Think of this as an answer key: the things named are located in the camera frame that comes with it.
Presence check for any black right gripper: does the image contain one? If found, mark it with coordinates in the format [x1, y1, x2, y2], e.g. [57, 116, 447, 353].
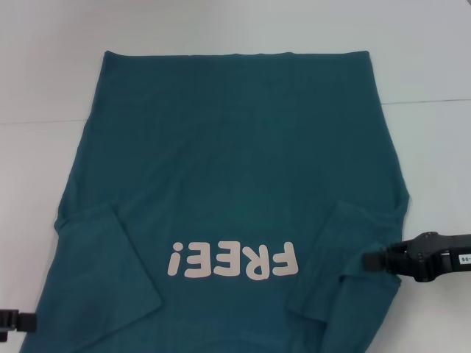
[361, 230, 471, 284]

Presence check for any teal t-shirt with FREE print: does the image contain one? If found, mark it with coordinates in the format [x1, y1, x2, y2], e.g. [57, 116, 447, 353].
[17, 49, 411, 353]

